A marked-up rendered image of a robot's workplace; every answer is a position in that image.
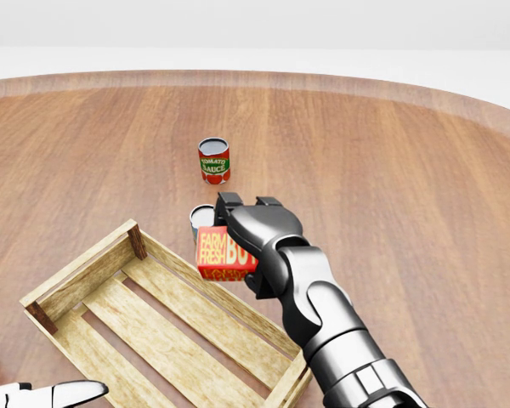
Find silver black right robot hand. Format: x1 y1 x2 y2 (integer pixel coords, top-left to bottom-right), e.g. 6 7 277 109
214 191 366 356

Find red butter box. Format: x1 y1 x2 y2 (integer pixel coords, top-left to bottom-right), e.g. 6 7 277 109
195 225 260 283

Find wooden slat tray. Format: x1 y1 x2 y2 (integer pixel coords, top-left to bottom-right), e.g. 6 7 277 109
20 218 314 408

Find silver-topped tin can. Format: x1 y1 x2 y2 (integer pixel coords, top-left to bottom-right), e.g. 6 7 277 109
189 204 217 246

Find tomato sauce can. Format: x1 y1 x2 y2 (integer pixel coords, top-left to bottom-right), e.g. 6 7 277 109
197 137 231 186

